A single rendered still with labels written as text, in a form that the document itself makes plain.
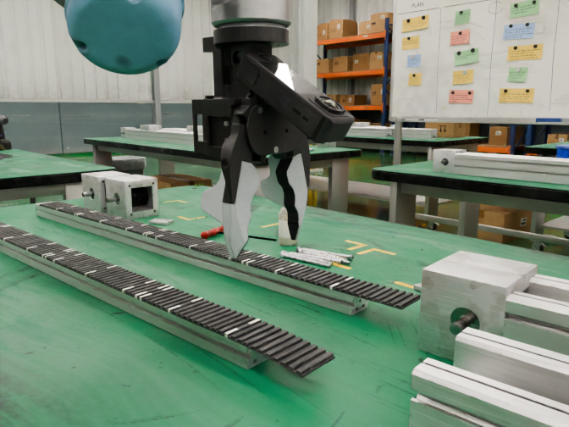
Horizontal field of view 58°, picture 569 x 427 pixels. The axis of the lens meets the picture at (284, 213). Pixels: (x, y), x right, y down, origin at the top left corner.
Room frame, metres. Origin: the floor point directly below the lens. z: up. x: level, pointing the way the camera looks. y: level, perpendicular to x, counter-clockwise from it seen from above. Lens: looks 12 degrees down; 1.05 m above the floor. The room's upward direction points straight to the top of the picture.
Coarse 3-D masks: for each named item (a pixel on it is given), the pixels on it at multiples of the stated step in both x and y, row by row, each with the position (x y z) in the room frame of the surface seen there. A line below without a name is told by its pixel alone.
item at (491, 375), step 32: (480, 352) 0.37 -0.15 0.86; (512, 352) 0.36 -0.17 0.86; (544, 352) 0.36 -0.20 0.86; (416, 384) 0.33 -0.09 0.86; (448, 384) 0.32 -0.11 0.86; (480, 384) 0.31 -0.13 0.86; (512, 384) 0.35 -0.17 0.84; (544, 384) 0.34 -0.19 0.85; (416, 416) 0.33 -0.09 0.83; (448, 416) 0.31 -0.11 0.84; (480, 416) 0.30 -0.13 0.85; (512, 416) 0.29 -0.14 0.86; (544, 416) 0.28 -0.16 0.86
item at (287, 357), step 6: (306, 342) 0.49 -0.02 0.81; (294, 348) 0.47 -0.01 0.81; (300, 348) 0.48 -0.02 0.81; (306, 348) 0.47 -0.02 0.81; (312, 348) 0.48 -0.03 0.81; (318, 348) 0.48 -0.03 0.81; (282, 354) 0.46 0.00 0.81; (288, 354) 0.46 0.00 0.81; (294, 354) 0.46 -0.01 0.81; (300, 354) 0.46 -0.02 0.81; (306, 354) 0.47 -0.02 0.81; (276, 360) 0.45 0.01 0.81; (282, 360) 0.45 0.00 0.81; (288, 360) 0.45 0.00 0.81; (294, 360) 0.45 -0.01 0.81; (282, 366) 0.45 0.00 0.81
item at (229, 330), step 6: (252, 318) 0.54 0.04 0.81; (234, 324) 0.52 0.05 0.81; (240, 324) 0.53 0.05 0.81; (246, 324) 0.52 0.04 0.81; (252, 324) 0.53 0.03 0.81; (222, 330) 0.51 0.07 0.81; (228, 330) 0.51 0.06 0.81; (234, 330) 0.51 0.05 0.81; (240, 330) 0.51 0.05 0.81; (228, 336) 0.50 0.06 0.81
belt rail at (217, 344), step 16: (0, 240) 0.93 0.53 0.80; (16, 256) 0.88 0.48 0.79; (32, 256) 0.83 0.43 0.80; (48, 272) 0.80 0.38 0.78; (64, 272) 0.77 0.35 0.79; (80, 288) 0.72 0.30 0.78; (96, 288) 0.71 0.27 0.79; (112, 288) 0.66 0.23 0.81; (112, 304) 0.66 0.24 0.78; (128, 304) 0.64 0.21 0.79; (144, 304) 0.61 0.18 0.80; (160, 320) 0.59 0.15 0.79; (176, 320) 0.57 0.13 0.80; (192, 336) 0.55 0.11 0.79; (208, 336) 0.53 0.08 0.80; (224, 352) 0.51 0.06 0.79; (240, 352) 0.50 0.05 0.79; (256, 352) 0.50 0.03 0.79
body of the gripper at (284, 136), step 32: (224, 32) 0.48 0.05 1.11; (256, 32) 0.47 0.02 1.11; (288, 32) 0.50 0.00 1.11; (224, 64) 0.51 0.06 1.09; (224, 96) 0.51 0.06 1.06; (256, 96) 0.48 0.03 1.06; (224, 128) 0.49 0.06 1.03; (256, 128) 0.47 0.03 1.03; (288, 128) 0.50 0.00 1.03; (256, 160) 0.48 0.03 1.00
